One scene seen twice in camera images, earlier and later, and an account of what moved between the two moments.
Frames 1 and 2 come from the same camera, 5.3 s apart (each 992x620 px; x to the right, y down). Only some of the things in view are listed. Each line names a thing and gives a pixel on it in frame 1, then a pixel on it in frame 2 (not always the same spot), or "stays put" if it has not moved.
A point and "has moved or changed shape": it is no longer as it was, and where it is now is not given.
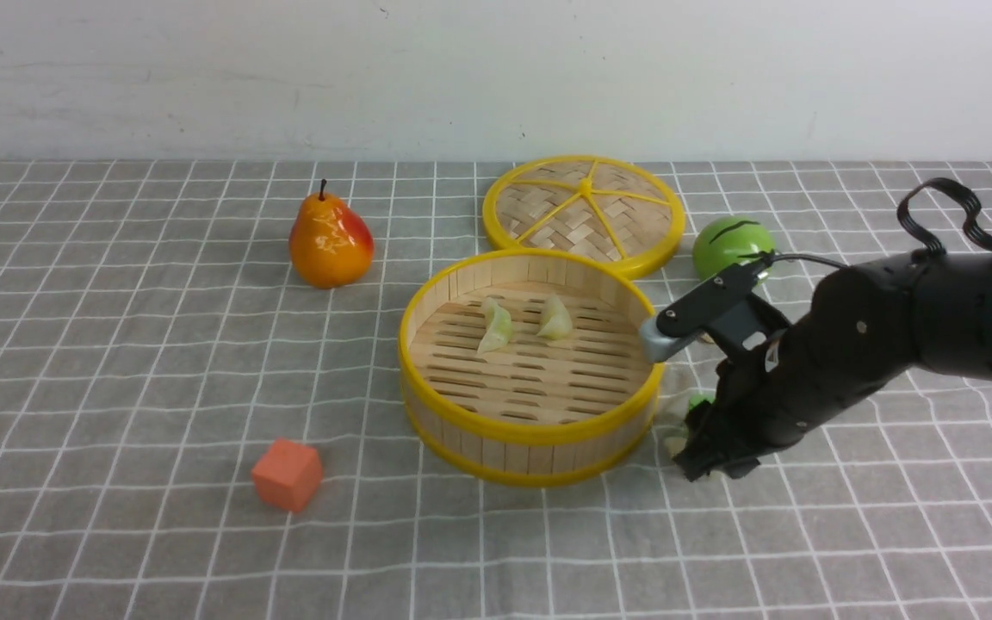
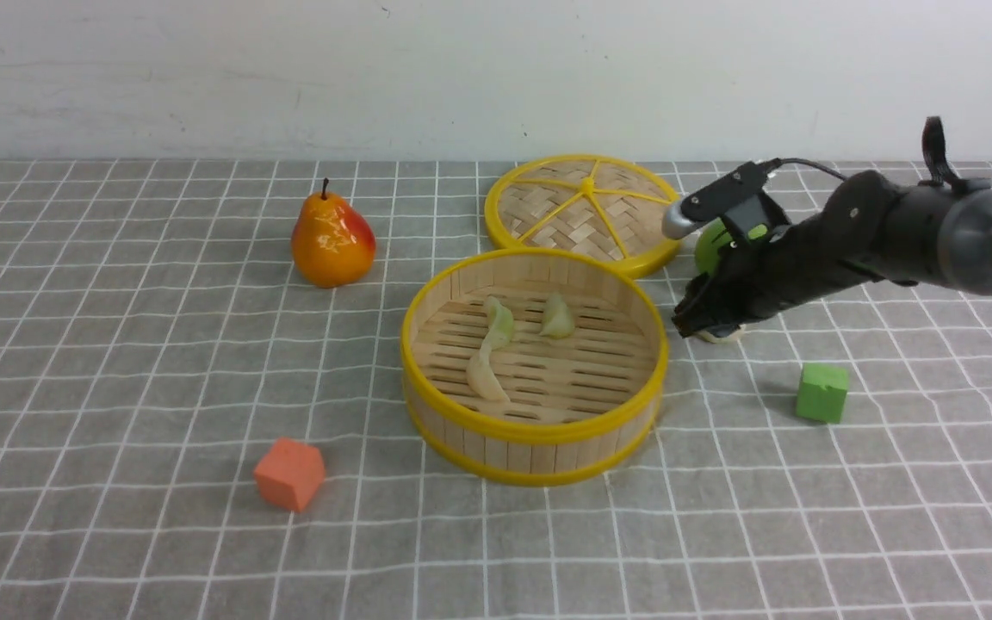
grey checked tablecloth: [173, 391] stays put
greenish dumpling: [499, 325] stays put
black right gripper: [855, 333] → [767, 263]
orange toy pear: [329, 245] stays put
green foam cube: [696, 399] has moved or changed shape
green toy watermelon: [722, 241] stays put
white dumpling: [675, 444] → [480, 372]
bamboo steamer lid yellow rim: [606, 207] stays put
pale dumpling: [556, 321] stays put
